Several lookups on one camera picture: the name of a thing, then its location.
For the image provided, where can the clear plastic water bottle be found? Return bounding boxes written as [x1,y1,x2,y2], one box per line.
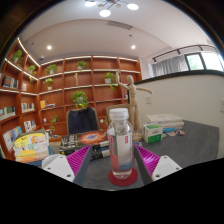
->
[106,107,135,180]

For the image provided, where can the flat round red coaster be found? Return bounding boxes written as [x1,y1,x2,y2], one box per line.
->
[108,167,139,187]

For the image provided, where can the wooden artist mannequin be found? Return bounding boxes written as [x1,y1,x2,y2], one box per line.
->
[114,69,154,143]

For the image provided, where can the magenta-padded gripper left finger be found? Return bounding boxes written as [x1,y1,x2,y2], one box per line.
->
[41,144,96,188]

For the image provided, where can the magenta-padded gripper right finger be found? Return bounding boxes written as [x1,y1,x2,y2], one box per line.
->
[132,143,183,187]

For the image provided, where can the flat white boxes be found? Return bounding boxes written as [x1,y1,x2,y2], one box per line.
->
[146,113,185,131]

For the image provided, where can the small green white box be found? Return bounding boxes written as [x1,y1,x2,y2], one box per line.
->
[143,123,164,144]

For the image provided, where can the book with orange nebula cover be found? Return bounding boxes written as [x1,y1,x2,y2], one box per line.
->
[75,130,109,148]

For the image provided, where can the wooden bookshelf unit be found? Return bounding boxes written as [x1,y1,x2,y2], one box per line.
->
[0,36,143,161]

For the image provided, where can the stack of colourful books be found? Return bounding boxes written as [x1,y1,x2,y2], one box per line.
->
[13,128,54,167]

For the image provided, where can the branched ceiling lamp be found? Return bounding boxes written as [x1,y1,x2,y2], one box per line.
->
[83,0,140,18]

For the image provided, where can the black office chair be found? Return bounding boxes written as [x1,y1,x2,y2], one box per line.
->
[65,107,101,136]

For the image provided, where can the window with grey blind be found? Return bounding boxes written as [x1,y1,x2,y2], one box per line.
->
[151,44,224,78]

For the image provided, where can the ceiling air vent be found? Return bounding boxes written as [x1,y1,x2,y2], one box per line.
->
[106,19,134,31]

